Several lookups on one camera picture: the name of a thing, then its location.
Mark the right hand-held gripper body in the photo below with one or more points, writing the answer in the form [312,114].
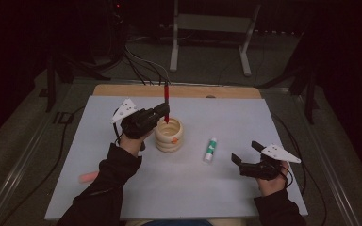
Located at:
[276,157]

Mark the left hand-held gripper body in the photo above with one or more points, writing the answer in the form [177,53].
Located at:
[135,121]

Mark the red pen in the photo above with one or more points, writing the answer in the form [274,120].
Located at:
[166,94]

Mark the cream ribbed pen holder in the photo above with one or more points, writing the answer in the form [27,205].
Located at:
[169,135]

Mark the white green glue stick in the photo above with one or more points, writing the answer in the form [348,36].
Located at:
[210,150]

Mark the orange highlighter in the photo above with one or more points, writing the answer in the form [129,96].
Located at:
[88,177]

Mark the person's left hand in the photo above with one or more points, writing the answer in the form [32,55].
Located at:
[133,144]

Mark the person's right hand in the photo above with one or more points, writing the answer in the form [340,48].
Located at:
[271,186]

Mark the white table mat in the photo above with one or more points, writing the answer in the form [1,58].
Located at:
[185,188]

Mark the black floor socket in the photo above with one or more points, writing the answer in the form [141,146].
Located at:
[63,117]

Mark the black tripod stand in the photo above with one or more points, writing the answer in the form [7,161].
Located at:
[56,72]
[308,81]

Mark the person's blue clothing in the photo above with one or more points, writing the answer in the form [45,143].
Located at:
[179,223]

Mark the dark equipment rack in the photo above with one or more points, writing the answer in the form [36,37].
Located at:
[117,28]

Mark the metal floor rail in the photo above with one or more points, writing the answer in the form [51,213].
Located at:
[15,175]
[336,157]

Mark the grey metal stand frame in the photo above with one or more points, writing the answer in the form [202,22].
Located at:
[213,23]

